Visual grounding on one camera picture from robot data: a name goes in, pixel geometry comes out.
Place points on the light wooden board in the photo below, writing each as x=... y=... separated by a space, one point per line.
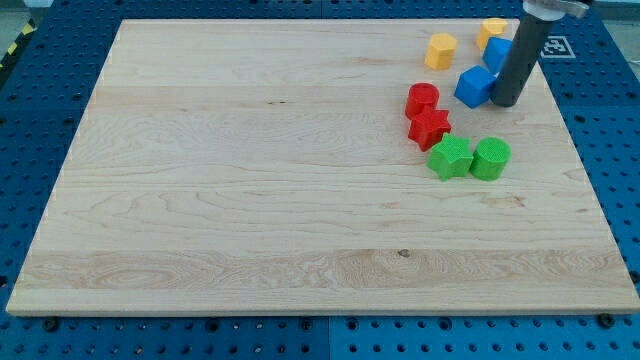
x=263 y=167

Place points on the green star block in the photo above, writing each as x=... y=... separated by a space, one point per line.
x=451 y=157

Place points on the black bolt right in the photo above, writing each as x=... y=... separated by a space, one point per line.
x=606 y=321

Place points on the silver rod mount flange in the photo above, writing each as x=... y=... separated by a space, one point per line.
x=553 y=10

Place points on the yellow hexagon block front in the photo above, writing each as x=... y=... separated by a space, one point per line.
x=440 y=52

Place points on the red cylinder block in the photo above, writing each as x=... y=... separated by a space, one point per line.
x=421 y=96

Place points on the black bolt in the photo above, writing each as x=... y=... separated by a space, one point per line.
x=606 y=321
x=51 y=324

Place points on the black bolt left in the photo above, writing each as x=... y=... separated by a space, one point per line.
x=51 y=324

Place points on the yellow hexagon block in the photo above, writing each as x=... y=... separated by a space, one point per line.
x=490 y=27
x=440 y=52

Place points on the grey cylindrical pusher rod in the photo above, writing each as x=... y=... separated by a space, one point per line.
x=526 y=45

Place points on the blue cube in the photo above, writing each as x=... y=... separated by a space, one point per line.
x=495 y=53
x=475 y=86

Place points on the white fiducial marker tag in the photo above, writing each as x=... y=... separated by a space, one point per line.
x=557 y=47

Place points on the blue cube behind rod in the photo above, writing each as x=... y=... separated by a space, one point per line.
x=495 y=53

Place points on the green cylinder block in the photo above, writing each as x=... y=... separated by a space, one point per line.
x=490 y=158

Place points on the yellow hexagon block rear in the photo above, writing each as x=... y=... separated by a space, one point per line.
x=490 y=27

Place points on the red star block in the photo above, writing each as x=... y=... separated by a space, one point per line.
x=428 y=127

